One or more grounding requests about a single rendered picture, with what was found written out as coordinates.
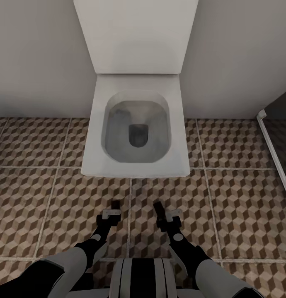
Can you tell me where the mousetrap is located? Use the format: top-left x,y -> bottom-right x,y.
111,200 -> 120,209
153,201 -> 166,221

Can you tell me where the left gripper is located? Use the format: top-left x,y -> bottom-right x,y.
96,214 -> 121,230

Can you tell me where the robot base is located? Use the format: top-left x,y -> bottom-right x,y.
65,273 -> 205,298

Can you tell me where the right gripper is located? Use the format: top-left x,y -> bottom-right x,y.
157,216 -> 182,233

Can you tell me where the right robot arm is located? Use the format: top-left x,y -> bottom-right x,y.
157,209 -> 266,298

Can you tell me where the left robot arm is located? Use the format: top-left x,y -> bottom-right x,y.
0,209 -> 121,298

